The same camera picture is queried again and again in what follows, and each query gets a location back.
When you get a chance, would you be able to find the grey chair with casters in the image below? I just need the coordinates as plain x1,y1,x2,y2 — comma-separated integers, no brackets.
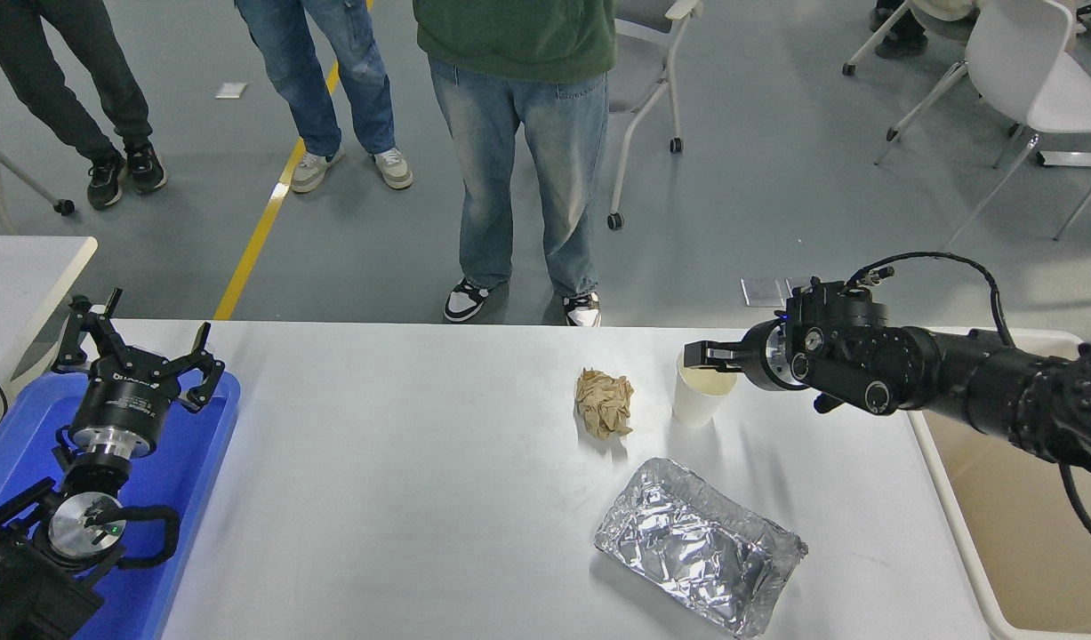
606,0,704,232

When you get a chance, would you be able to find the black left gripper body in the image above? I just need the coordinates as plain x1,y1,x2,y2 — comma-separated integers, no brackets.
69,357,181,437

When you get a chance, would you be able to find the white paper cup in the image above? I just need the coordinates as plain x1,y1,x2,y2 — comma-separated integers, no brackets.
671,348,739,429

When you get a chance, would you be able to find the white side table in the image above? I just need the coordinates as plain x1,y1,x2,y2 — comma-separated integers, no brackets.
0,235,100,401

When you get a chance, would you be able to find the large pale plastic bin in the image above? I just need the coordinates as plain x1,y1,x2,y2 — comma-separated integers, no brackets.
905,327,1091,640

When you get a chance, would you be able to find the white-legged caster chair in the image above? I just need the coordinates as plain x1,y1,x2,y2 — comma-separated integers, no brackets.
841,0,982,143

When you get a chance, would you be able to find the silver foil tray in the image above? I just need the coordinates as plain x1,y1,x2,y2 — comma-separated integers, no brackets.
594,457,809,639

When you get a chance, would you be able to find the tan paper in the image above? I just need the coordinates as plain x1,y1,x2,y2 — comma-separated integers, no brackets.
574,367,636,441

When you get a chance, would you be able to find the blue plastic tray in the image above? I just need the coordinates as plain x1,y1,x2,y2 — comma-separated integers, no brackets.
0,369,242,640

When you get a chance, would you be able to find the grey-legged caster chair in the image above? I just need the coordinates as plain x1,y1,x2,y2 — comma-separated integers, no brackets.
0,107,76,236

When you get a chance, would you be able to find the white shell chair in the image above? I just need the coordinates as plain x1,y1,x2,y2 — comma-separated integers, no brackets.
874,0,1091,260

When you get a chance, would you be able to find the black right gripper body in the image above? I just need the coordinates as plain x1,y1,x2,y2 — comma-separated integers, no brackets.
741,319,784,392

